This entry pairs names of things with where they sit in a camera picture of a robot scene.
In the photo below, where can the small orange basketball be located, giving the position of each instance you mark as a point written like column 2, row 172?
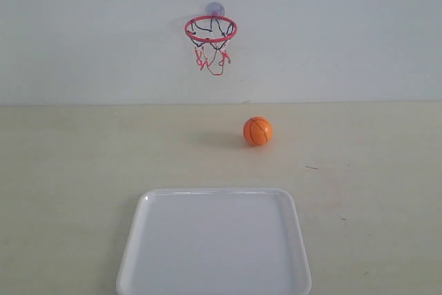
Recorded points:
column 257, row 131

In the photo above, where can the red mini basketball hoop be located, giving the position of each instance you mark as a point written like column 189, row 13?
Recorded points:
column 210, row 36

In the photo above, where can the white plastic tray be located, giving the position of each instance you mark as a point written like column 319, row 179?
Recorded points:
column 215, row 241

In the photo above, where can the clear suction cup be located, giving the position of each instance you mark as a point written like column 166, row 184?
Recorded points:
column 215, row 9

